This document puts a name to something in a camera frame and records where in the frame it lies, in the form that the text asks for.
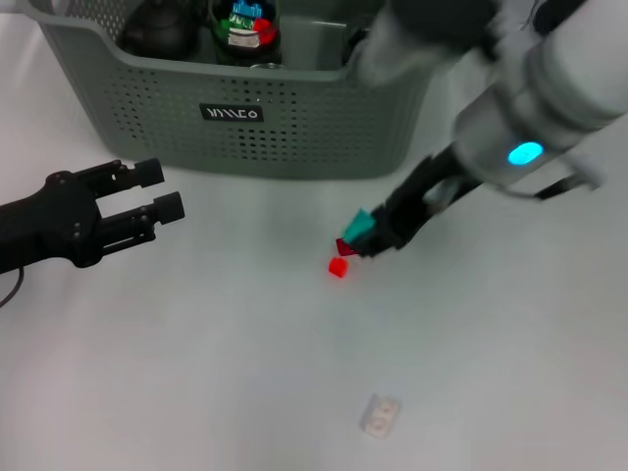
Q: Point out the grey perforated storage bin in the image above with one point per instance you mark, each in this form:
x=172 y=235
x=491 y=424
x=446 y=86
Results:
x=294 y=132

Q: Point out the small red toy brick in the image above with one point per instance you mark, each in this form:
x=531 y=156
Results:
x=337 y=267

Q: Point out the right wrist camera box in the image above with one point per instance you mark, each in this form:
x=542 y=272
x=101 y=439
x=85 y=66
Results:
x=417 y=34

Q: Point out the dark red toy brick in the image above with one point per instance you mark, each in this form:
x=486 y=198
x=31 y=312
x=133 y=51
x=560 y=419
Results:
x=345 y=246

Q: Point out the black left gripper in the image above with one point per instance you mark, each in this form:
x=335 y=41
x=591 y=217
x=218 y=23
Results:
x=49 y=221

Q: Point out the glass teacup black holder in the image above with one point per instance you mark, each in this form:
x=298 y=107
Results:
x=218 y=49
x=266 y=65

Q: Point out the teal square toy brick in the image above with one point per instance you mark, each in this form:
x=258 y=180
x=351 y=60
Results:
x=360 y=226

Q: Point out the green toy brick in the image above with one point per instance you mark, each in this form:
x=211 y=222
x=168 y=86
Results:
x=228 y=27

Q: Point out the dark clay teapot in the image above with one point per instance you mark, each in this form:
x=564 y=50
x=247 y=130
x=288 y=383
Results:
x=157 y=32

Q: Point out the red wedge toy brick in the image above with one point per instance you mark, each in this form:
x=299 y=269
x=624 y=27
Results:
x=265 y=32

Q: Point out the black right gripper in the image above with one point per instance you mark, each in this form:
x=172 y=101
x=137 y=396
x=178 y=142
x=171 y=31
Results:
x=417 y=201

